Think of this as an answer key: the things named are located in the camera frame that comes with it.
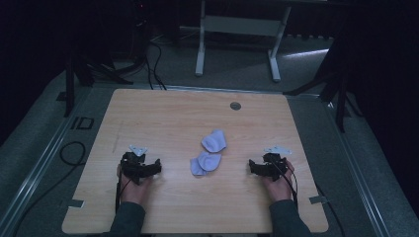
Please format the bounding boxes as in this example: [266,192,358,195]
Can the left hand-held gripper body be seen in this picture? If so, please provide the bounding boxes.
[120,144,149,186]

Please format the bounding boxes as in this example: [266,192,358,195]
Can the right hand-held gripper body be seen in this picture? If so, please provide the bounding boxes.
[260,145,293,183]

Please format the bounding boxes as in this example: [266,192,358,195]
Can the person's right hand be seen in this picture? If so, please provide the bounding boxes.
[262,159,296,203]

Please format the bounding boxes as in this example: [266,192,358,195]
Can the person's left hand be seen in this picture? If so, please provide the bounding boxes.
[116,163,154,207]

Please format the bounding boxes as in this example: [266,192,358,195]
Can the black tape floor marks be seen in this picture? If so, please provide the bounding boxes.
[69,116,96,130]

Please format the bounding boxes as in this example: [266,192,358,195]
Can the black tripod stand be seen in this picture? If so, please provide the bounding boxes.
[63,48,134,119]
[283,65,364,133]

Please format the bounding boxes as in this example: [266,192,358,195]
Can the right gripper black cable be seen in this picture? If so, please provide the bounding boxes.
[272,160,299,211]

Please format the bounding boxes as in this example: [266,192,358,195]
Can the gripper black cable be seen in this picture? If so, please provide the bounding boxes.
[114,169,133,213]
[272,160,299,211]

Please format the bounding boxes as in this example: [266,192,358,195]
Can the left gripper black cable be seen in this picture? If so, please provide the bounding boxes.
[114,169,133,213]

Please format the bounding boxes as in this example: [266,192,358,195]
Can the thin black floor cable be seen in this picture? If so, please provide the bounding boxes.
[314,182,346,237]

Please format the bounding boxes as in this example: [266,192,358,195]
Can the black floor cable loop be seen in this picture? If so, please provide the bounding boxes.
[12,140,87,231]

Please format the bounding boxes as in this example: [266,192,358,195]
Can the metal floor rail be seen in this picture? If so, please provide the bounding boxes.
[0,86,94,237]
[320,98,391,237]

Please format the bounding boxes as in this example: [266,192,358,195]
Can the black cables on floor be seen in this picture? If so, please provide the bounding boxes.
[143,40,168,91]

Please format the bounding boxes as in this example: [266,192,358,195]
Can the white desk frame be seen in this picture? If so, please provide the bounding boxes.
[194,0,293,83]

